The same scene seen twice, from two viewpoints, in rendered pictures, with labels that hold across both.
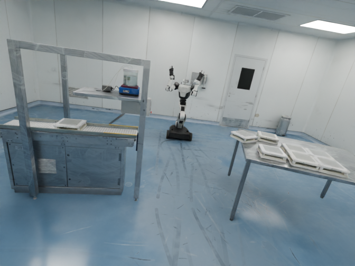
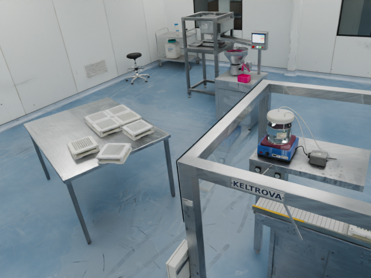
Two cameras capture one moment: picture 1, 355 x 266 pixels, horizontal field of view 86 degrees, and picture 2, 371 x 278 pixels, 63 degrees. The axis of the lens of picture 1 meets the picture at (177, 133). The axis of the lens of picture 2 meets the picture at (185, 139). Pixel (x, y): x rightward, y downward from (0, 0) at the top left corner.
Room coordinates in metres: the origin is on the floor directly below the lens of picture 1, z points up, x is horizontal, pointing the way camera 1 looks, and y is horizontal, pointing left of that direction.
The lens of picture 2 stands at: (3.54, 1.29, 2.29)
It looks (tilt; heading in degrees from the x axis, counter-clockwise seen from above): 30 degrees down; 225
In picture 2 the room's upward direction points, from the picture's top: 6 degrees counter-clockwise
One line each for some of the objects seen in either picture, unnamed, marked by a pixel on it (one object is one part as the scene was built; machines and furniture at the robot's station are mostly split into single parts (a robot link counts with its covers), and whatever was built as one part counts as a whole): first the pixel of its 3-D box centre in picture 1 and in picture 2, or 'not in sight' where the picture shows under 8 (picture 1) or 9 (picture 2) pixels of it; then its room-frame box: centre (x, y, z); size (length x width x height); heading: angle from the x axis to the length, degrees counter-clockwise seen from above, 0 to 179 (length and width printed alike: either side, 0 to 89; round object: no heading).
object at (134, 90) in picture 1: (130, 89); (277, 145); (2.04, 0.57, 1.28); 0.21 x 0.20 x 0.09; 11
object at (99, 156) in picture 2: (244, 134); (114, 150); (2.34, -0.86, 0.88); 0.25 x 0.24 x 0.02; 123
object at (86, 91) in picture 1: (111, 94); (308, 156); (1.96, 0.74, 1.22); 0.62 x 0.38 x 0.04; 101
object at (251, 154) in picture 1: (304, 154); (91, 129); (2.15, -1.56, 0.80); 1.50 x 1.10 x 0.04; 80
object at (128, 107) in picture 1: (131, 104); (268, 175); (2.13, 0.57, 1.11); 0.22 x 0.11 x 0.20; 101
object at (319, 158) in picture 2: (108, 88); (316, 157); (2.01, 0.80, 1.27); 0.12 x 0.07 x 0.06; 101
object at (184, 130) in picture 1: (178, 128); not in sight; (4.31, -0.02, 0.19); 0.64 x 0.52 x 0.33; 6
